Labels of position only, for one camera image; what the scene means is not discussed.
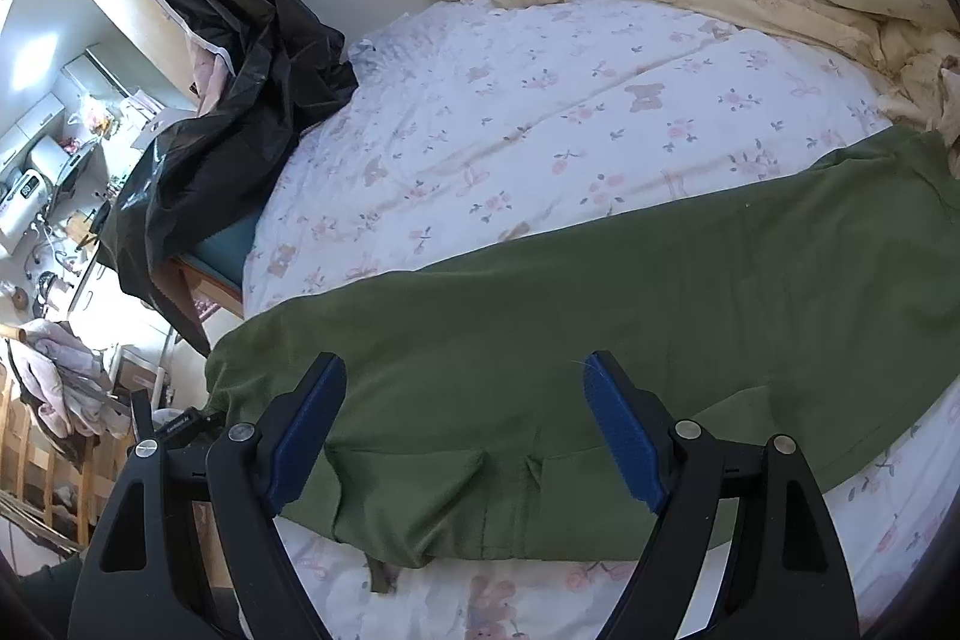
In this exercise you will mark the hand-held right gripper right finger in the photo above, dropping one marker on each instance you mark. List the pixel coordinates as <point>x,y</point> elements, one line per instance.
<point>626,430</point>

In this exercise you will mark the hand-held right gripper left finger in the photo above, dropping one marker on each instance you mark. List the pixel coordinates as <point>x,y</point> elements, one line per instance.
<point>307,430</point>

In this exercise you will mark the green pants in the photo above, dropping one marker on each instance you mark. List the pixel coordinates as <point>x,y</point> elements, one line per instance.
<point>525,325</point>

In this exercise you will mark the blue mattress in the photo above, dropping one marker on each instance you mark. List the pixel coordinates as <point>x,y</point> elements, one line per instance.
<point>225,242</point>

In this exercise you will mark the pile of pink clothes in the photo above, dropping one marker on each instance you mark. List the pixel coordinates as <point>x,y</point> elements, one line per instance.
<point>52,370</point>

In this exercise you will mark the wooden rack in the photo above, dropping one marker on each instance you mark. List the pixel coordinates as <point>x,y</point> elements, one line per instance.
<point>30,467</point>

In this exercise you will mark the person's dark clothing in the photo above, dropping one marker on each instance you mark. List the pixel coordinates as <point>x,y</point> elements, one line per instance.
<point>45,584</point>

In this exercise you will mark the floral bear print bed sheet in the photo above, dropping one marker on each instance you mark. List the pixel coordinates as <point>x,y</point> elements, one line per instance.
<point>525,100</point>

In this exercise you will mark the white rice cooker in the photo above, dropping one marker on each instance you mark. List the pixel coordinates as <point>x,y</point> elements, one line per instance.
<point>26,197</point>

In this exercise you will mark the beige board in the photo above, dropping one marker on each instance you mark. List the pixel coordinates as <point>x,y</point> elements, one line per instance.
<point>127,3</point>

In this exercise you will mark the wooden bed frame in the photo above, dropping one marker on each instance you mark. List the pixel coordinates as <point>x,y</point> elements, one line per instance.
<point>206,289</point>

